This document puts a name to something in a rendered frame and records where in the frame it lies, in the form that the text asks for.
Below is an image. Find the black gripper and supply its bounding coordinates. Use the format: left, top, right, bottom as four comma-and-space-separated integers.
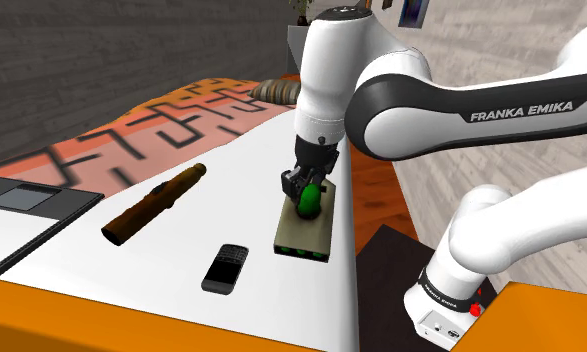
280, 134, 341, 198

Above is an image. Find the green egg-shaped object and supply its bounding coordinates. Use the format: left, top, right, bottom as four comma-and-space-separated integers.
296, 183, 321, 220

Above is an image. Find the olive box with green items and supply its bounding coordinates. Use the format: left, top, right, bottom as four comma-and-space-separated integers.
272, 178, 338, 264

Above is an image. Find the striped grey pillow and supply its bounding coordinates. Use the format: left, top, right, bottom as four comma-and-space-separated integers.
247, 78, 303, 106

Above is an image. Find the black mobile phone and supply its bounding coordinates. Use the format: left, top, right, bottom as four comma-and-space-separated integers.
200, 243, 250, 297

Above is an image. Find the grey cabinet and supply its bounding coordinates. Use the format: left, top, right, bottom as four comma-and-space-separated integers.
286, 24, 310, 75

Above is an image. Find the dark robot stand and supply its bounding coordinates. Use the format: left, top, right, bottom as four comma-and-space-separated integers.
355, 223, 500, 352

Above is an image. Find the brown wooden tube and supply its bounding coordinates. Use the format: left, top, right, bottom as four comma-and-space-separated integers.
100, 162, 208, 247

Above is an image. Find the potted plant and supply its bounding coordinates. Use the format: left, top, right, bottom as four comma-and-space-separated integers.
288, 0, 317, 27

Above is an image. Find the orange black patterned blanket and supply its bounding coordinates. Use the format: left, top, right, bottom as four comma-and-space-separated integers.
0, 77, 295, 197

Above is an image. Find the orange bed with white sheet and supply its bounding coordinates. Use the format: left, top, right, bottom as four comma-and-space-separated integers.
0, 72, 421, 352

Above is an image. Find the black open laptop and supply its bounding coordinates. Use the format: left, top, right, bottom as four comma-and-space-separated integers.
0, 175, 106, 280

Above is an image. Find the orange block furniture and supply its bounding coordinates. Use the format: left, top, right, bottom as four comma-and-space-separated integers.
450, 281, 587, 352

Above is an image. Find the blue wall picture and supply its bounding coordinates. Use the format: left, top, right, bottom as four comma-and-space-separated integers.
398, 0, 431, 29

